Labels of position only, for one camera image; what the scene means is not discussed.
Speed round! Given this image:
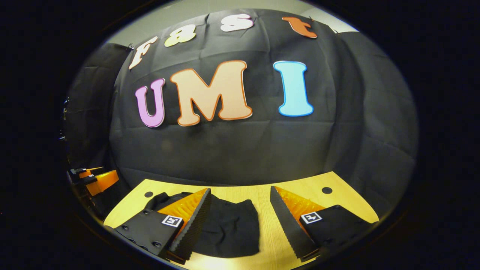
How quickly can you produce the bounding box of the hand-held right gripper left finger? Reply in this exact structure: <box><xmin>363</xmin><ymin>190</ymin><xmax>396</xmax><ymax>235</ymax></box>
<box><xmin>114</xmin><ymin>187</ymin><xmax>212</xmax><ymax>264</ymax></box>

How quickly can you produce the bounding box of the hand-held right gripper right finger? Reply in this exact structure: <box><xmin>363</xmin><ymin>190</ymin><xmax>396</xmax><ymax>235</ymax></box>
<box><xmin>269</xmin><ymin>185</ymin><xmax>380</xmax><ymax>263</ymax></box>

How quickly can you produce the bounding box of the black button jacket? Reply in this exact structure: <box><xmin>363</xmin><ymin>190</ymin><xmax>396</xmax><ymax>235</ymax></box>
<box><xmin>144</xmin><ymin>191</ymin><xmax>261</xmax><ymax>259</ymax></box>

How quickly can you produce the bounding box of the black backdrop cloth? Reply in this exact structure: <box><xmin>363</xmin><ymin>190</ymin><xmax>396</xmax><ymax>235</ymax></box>
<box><xmin>62</xmin><ymin>7</ymin><xmax>419</xmax><ymax>225</ymax></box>

